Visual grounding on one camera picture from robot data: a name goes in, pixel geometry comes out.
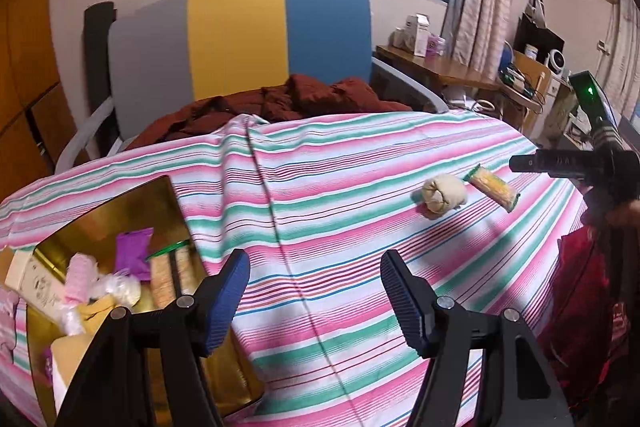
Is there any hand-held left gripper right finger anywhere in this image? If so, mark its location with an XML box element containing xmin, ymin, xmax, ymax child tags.
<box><xmin>380</xmin><ymin>250</ymin><xmax>576</xmax><ymax>427</ymax></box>

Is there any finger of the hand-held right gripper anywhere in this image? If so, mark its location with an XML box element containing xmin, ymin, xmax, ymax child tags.
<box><xmin>510</xmin><ymin>150</ymin><xmax>598</xmax><ymax>180</ymax></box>

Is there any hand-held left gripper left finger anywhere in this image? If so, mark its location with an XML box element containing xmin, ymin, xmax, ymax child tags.
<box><xmin>54</xmin><ymin>249</ymin><xmax>251</xmax><ymax>427</ymax></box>

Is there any green yellow snack packet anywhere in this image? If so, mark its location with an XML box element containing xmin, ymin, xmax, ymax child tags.
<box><xmin>462</xmin><ymin>163</ymin><xmax>522</xmax><ymax>212</ymax></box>

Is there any clear biscuit packet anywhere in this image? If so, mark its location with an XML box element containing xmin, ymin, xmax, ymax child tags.
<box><xmin>146</xmin><ymin>239</ymin><xmax>198</xmax><ymax>310</ymax></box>

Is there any purple snack packet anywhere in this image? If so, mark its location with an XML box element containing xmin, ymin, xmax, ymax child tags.
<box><xmin>115</xmin><ymin>228</ymin><xmax>153</xmax><ymax>282</ymax></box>

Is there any white snack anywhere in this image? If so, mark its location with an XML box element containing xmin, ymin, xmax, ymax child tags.
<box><xmin>90</xmin><ymin>272</ymin><xmax>142</xmax><ymax>308</ymax></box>

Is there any cream bun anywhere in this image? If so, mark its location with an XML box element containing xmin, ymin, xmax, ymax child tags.
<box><xmin>421</xmin><ymin>174</ymin><xmax>468</xmax><ymax>215</ymax></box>

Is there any gold tin box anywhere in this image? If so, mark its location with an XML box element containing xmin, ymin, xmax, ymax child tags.
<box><xmin>25</xmin><ymin>175</ymin><xmax>266</xmax><ymax>427</ymax></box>

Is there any pink snack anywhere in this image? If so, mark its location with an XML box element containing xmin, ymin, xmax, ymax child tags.
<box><xmin>65</xmin><ymin>253</ymin><xmax>101</xmax><ymax>303</ymax></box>

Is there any brown square packet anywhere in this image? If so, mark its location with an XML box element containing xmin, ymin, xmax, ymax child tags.
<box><xmin>50</xmin><ymin>334</ymin><xmax>97</xmax><ymax>403</ymax></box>

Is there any beige printed carton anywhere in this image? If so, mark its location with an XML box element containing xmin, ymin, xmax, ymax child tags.
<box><xmin>5</xmin><ymin>251</ymin><xmax>68</xmax><ymax>315</ymax></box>

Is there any person's right hand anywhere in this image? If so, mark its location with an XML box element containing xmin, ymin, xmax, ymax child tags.
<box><xmin>606</xmin><ymin>199</ymin><xmax>640</xmax><ymax>227</ymax></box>

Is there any white power strip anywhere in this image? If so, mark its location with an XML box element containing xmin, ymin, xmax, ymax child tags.
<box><xmin>500</xmin><ymin>68</ymin><xmax>531</xmax><ymax>92</ymax></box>

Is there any wooden shelf unit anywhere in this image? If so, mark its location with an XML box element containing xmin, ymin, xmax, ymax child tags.
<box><xmin>505</xmin><ymin>51</ymin><xmax>573</xmax><ymax>142</ymax></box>

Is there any pink green striped tablecloth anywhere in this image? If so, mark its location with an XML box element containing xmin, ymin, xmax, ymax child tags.
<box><xmin>0</xmin><ymin>109</ymin><xmax>591</xmax><ymax>427</ymax></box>

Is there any black box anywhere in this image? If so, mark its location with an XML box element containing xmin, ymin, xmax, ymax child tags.
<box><xmin>514</xmin><ymin>12</ymin><xmax>566</xmax><ymax>58</ymax></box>

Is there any wooden desk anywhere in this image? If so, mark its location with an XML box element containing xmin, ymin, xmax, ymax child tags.
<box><xmin>375</xmin><ymin>44</ymin><xmax>543</xmax><ymax>130</ymax></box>

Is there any red garment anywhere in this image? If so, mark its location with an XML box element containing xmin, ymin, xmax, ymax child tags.
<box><xmin>537</xmin><ymin>227</ymin><xmax>640</xmax><ymax>413</ymax></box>

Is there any white hanging bag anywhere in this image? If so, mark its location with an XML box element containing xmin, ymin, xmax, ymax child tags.
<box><xmin>524</xmin><ymin>0</ymin><xmax>548</xmax><ymax>28</ymax></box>

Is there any white carton box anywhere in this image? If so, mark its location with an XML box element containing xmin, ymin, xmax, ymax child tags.
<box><xmin>405</xmin><ymin>13</ymin><xmax>431</xmax><ymax>56</ymax></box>

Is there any dark red cloth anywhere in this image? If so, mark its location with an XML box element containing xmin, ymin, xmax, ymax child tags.
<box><xmin>122</xmin><ymin>73</ymin><xmax>413</xmax><ymax>152</ymax></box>

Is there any grey yellow blue chair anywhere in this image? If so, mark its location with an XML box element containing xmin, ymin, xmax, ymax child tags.
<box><xmin>54</xmin><ymin>0</ymin><xmax>451</xmax><ymax>175</ymax></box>

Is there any black upright panel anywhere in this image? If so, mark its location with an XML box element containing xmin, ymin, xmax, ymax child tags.
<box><xmin>83</xmin><ymin>1</ymin><xmax>118</xmax><ymax>120</ymax></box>

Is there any orange wooden wardrobe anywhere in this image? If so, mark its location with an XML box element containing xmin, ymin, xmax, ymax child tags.
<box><xmin>0</xmin><ymin>0</ymin><xmax>93</xmax><ymax>202</ymax></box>

